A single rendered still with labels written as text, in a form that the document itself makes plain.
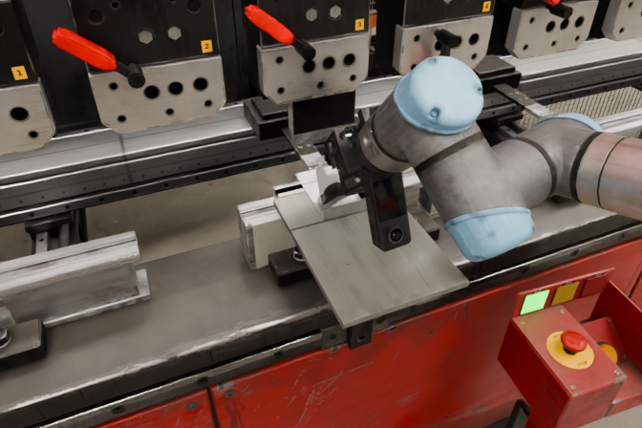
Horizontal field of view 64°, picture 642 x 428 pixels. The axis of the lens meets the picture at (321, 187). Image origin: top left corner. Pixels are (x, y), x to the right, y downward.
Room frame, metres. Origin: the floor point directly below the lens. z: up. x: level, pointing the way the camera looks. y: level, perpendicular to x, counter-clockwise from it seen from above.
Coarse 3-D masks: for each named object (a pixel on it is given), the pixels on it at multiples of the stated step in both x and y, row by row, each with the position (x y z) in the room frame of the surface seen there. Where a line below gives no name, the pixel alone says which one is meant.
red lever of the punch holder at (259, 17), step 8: (248, 8) 0.58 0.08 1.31; (256, 8) 0.58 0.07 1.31; (248, 16) 0.58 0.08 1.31; (256, 16) 0.58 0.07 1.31; (264, 16) 0.58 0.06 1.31; (256, 24) 0.58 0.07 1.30; (264, 24) 0.58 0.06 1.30; (272, 24) 0.58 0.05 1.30; (280, 24) 0.59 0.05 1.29; (272, 32) 0.58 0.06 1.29; (280, 32) 0.59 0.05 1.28; (288, 32) 0.59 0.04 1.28; (280, 40) 0.59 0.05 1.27; (288, 40) 0.59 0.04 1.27; (296, 40) 0.60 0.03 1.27; (304, 40) 0.62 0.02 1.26; (296, 48) 0.60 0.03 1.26; (304, 48) 0.60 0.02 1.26; (312, 48) 0.60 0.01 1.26; (304, 56) 0.59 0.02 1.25; (312, 56) 0.60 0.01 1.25
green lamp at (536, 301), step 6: (534, 294) 0.60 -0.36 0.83; (540, 294) 0.60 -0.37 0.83; (546, 294) 0.61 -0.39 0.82; (528, 300) 0.60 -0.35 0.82; (534, 300) 0.60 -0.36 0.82; (540, 300) 0.60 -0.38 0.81; (528, 306) 0.60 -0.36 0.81; (534, 306) 0.60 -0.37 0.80; (540, 306) 0.61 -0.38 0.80; (522, 312) 0.59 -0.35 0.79
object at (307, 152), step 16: (256, 96) 0.93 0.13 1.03; (256, 112) 0.89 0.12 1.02; (272, 112) 0.87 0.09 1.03; (288, 112) 0.88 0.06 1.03; (256, 128) 0.86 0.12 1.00; (272, 128) 0.85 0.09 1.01; (288, 128) 0.86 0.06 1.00; (304, 144) 0.80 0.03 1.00; (304, 160) 0.75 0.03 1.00; (320, 160) 0.75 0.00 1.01
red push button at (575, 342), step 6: (564, 336) 0.53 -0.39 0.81; (570, 336) 0.53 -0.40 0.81; (576, 336) 0.53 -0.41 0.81; (582, 336) 0.53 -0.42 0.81; (564, 342) 0.52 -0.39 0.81; (570, 342) 0.52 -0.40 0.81; (576, 342) 0.52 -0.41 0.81; (582, 342) 0.52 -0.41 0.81; (564, 348) 0.53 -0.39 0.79; (570, 348) 0.51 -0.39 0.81; (576, 348) 0.51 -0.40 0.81; (582, 348) 0.51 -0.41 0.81; (570, 354) 0.52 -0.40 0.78
